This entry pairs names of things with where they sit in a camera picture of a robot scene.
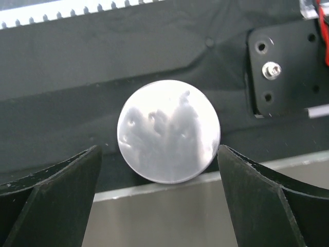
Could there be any slotted cable duct rail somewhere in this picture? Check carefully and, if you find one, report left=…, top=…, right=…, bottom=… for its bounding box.
left=1, top=1, right=154, bottom=29

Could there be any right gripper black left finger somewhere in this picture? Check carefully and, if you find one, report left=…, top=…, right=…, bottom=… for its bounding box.
left=1, top=146, right=102, bottom=246

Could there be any clear round jar lid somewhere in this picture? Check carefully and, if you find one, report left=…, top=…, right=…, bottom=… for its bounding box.
left=117, top=80, right=221, bottom=184

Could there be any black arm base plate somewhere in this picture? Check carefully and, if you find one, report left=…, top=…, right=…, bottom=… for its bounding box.
left=1, top=1, right=328, bottom=191

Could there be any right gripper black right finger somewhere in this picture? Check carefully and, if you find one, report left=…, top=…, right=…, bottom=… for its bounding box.
left=217, top=145, right=328, bottom=246

